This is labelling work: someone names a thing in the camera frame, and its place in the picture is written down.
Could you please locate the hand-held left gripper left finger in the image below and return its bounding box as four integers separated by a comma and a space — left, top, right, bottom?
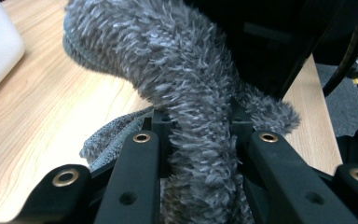
93, 108, 172, 224

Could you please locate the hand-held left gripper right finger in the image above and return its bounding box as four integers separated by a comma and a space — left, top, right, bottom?
229, 97, 358, 224

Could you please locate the grey fluffy cloth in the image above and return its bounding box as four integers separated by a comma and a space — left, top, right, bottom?
62, 0, 301, 224

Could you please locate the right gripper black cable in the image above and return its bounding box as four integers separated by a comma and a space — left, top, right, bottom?
322, 7, 358, 98

